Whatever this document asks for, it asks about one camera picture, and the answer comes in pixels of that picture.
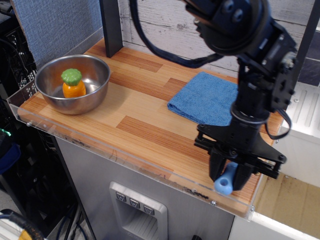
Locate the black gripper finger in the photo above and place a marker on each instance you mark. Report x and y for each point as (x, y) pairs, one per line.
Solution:
(242, 175)
(216, 165)

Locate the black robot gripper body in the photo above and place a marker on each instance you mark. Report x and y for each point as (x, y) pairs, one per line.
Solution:
(241, 143)

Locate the blue plastic spoon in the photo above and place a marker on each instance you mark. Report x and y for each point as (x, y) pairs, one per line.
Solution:
(224, 183)

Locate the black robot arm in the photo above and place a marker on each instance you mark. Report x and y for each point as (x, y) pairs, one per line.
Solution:
(266, 55)

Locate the blue folded towel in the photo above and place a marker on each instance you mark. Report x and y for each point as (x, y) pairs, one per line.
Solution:
(205, 99)

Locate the clear acrylic table guard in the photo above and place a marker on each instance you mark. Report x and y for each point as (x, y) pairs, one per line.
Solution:
(137, 130)

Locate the white toy sink unit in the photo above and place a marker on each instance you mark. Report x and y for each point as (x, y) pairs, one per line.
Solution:
(288, 208)

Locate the silver ice dispenser panel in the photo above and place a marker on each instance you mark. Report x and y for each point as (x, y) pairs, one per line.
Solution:
(138, 216)

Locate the grey toy fridge cabinet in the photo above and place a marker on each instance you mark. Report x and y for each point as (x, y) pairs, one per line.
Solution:
(91, 173)

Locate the stainless steel bowl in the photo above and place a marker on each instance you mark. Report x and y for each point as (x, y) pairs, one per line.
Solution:
(95, 75)

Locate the orange toy carrot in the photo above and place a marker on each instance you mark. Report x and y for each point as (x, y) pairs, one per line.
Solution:
(73, 86)

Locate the yellow black object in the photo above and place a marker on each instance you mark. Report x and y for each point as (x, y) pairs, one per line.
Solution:
(15, 227)

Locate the blue fabric partition panel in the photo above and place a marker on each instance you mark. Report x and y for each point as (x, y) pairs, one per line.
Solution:
(57, 28)

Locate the black plastic crate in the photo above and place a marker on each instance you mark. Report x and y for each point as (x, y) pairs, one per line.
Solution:
(17, 65)

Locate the black right vertical post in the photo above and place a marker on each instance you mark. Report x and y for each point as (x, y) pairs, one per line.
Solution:
(307, 39)

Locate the black vertical post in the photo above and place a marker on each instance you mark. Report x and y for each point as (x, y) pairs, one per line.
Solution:
(111, 24)
(307, 39)

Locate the black left vertical post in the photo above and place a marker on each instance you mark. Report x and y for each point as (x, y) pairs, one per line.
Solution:
(111, 24)

